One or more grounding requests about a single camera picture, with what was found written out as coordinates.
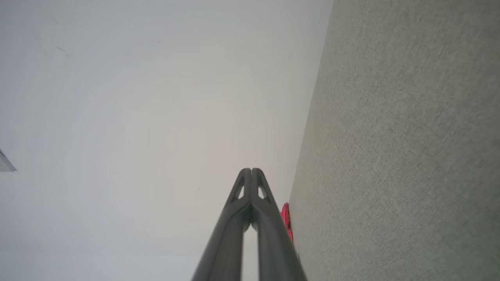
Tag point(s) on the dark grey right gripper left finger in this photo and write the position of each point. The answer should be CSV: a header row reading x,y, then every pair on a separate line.
x,y
224,242

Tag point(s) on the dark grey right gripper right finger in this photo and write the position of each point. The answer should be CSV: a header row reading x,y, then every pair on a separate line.
x,y
277,249

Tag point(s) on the red shirt with white sleeves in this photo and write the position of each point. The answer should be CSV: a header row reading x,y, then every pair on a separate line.
x,y
286,218

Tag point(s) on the white framed wall fixture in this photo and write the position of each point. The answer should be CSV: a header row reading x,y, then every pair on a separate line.
x,y
5,164

